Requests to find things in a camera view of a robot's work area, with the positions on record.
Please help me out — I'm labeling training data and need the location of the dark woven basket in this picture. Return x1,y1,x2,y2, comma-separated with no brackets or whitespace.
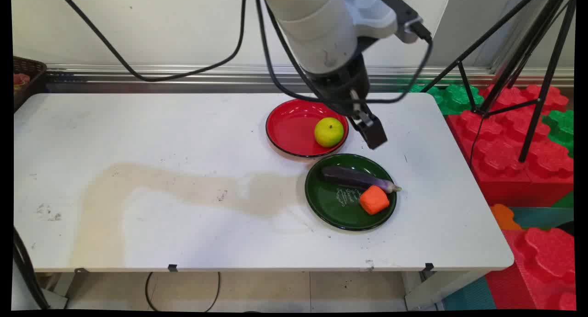
13,56,48,112

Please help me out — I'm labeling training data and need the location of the green round plate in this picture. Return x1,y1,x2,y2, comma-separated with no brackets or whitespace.
305,153,397,231

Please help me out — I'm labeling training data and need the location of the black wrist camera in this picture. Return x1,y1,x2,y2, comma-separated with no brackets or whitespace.
374,0,433,45

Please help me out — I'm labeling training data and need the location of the low red foam block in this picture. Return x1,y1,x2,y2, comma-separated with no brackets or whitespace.
486,227,577,311

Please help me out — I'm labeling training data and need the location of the long black arm cable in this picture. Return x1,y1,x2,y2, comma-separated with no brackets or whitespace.
60,0,249,83

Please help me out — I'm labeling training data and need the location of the red round plate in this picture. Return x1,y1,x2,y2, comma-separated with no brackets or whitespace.
266,99,349,159

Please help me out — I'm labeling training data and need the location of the black base cable bundle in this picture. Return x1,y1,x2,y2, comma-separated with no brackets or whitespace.
13,227,50,311

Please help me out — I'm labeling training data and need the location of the teal foam mat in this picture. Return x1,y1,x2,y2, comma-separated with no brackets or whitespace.
442,276,498,311

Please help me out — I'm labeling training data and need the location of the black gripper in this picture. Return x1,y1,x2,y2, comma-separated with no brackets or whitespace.
307,51,388,150

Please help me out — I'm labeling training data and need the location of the black tripod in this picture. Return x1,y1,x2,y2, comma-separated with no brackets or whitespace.
420,0,577,164

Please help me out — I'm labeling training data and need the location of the grey table leg bracket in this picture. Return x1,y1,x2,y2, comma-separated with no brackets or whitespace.
64,267,90,308

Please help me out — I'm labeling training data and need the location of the orange foam piece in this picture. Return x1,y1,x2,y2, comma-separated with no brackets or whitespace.
489,204,523,231

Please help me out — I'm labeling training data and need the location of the black floor cable loop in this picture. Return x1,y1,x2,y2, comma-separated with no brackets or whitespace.
145,272,221,312

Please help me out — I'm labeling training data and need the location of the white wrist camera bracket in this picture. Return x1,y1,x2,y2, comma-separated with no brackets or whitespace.
345,0,398,40

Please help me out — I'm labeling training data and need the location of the white table leg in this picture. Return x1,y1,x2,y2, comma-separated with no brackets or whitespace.
403,270,487,311

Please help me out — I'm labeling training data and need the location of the purple toy eggplant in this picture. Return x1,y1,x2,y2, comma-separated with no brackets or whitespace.
321,165,402,194

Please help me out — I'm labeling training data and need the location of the small green foam block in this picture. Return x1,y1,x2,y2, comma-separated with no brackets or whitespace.
542,109,575,158

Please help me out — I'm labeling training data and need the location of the yellow-green toy fruit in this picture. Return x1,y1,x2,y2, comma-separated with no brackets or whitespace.
314,117,345,148

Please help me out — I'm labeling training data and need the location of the metal wall rail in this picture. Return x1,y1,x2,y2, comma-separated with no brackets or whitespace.
45,63,575,94

